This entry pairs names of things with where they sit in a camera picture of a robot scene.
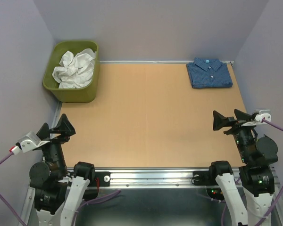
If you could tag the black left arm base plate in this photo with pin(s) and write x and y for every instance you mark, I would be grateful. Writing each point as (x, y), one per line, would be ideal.
(102, 179)

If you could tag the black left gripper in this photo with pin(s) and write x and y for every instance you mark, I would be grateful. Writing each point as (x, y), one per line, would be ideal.
(65, 126)

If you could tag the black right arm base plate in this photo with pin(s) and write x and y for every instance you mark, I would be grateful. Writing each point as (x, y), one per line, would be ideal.
(203, 178)

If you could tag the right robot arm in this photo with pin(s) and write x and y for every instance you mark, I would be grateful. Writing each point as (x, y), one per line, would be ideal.
(257, 154)

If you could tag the white long sleeve shirt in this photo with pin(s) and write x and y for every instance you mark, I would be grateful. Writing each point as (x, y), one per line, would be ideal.
(75, 71)

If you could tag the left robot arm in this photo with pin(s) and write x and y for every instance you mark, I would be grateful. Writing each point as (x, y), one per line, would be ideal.
(58, 194)

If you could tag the green plastic laundry basket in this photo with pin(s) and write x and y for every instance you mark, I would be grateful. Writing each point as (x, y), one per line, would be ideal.
(86, 94)

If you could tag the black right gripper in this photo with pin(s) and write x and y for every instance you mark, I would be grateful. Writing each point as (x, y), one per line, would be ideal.
(244, 120)

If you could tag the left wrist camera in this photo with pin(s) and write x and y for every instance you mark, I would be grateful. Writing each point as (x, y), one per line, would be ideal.
(28, 142)

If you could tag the aluminium mounting rail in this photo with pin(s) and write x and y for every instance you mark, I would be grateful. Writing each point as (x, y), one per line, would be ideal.
(150, 178)

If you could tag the folded blue checked shirt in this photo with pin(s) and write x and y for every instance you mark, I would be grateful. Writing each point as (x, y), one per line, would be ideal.
(208, 73)

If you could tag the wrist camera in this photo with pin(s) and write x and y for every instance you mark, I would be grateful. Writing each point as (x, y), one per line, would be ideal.
(259, 117)
(28, 142)

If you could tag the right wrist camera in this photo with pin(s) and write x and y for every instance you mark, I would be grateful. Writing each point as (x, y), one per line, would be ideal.
(259, 117)

